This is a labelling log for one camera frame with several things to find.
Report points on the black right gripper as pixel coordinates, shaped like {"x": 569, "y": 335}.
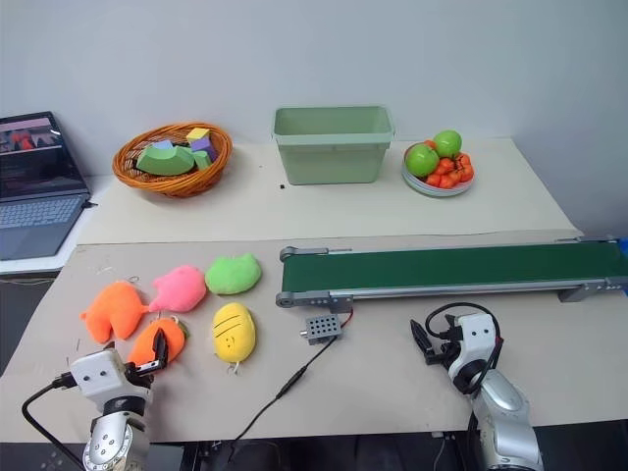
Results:
{"x": 446, "y": 350}

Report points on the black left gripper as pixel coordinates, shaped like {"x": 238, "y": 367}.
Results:
{"x": 145, "y": 379}

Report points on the orange carrot plush toy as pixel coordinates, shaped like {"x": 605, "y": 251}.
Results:
{"x": 147, "y": 343}

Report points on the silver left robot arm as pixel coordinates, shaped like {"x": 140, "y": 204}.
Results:
{"x": 110, "y": 441}

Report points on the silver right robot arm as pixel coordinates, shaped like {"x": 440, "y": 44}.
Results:
{"x": 505, "y": 407}

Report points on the green conveyor belt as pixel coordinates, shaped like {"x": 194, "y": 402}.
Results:
{"x": 441, "y": 267}

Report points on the pink plush toy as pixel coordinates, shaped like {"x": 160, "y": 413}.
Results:
{"x": 179, "y": 289}

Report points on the beige cardboard table sheet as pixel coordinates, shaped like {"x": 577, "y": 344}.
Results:
{"x": 382, "y": 382}
{"x": 343, "y": 211}

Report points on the yellow plush toy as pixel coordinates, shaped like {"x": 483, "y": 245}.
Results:
{"x": 234, "y": 333}

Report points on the grey perforated controller box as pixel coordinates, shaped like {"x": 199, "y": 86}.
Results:
{"x": 321, "y": 331}

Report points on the green plush toy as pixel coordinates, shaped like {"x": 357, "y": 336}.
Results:
{"x": 233, "y": 275}

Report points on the pale green plate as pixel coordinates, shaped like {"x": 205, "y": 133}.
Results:
{"x": 441, "y": 190}

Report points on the small orange fruit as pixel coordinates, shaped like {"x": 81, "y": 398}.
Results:
{"x": 466, "y": 172}
{"x": 463, "y": 160}
{"x": 446, "y": 181}
{"x": 445, "y": 166}
{"x": 430, "y": 144}

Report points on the orange wicker basket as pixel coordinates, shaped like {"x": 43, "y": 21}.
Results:
{"x": 167, "y": 184}

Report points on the green apple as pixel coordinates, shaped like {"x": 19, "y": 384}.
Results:
{"x": 422, "y": 159}
{"x": 448, "y": 142}

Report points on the grey laptop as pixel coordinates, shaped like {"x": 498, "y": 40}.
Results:
{"x": 34, "y": 196}

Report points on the green arched foam block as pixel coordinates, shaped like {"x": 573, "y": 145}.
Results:
{"x": 164, "y": 159}

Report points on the small green foam block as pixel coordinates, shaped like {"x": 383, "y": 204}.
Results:
{"x": 202, "y": 159}

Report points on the pale green plastic bin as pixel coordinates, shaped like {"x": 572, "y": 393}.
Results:
{"x": 333, "y": 152}

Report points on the purple foam block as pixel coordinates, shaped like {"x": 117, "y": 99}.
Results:
{"x": 205, "y": 147}

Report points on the yellow and purple foam cube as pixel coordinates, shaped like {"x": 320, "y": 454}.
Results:
{"x": 197, "y": 134}

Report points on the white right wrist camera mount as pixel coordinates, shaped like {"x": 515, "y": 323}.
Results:
{"x": 478, "y": 338}

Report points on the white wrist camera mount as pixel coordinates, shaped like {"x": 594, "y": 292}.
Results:
{"x": 478, "y": 338}
{"x": 95, "y": 375}

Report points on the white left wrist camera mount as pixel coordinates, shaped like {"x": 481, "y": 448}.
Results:
{"x": 95, "y": 375}

